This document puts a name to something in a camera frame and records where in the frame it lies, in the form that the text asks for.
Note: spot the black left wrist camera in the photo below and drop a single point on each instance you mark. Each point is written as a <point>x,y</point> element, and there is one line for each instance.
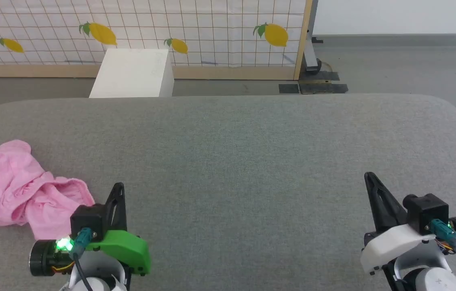
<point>86,220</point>

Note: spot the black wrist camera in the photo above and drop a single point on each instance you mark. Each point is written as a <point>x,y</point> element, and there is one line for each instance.
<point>428,210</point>
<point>86,220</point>

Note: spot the grey fabric sofa seat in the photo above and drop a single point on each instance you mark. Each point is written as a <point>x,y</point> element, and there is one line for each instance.
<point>232,161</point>

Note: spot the grey metal stand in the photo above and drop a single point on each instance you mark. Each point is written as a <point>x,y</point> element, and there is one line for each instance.
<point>311,48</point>

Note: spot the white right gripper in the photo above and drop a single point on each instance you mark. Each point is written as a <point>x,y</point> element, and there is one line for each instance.
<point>393,242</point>

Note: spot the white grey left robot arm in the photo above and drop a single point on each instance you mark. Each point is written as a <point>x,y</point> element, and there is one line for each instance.
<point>98,279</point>

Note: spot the lemon print screen wooden frame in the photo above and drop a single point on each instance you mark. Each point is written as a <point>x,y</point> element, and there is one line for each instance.
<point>212,24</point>

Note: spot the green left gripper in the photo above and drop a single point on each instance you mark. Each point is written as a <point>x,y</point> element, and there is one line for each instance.
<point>131,248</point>

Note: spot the white box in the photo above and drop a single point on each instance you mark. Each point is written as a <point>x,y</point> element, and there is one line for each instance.
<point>131,74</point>

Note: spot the pink cloth garment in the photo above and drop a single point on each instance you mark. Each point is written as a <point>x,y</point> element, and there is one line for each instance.
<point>13,186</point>

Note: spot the large black floor mat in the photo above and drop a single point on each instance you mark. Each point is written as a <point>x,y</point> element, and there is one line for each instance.
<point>325,88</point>

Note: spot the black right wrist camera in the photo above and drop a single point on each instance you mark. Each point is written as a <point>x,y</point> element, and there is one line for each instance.
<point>428,210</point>

